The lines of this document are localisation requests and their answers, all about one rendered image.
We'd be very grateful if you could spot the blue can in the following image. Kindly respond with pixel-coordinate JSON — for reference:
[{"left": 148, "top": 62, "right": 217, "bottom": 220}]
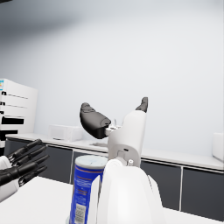
[{"left": 68, "top": 154, "right": 109, "bottom": 224}]

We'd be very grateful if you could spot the white microwave oven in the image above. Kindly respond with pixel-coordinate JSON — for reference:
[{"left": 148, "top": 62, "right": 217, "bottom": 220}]
[{"left": 47, "top": 124, "right": 84, "bottom": 143}]

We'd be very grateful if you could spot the white drawer cabinet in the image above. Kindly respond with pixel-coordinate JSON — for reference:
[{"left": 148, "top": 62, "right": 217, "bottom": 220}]
[{"left": 0, "top": 78, "right": 39, "bottom": 157}]

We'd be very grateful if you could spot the kitchen counter with dark cabinets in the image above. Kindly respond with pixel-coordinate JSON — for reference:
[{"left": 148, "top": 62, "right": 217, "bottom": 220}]
[{"left": 3, "top": 133, "right": 224, "bottom": 222}]

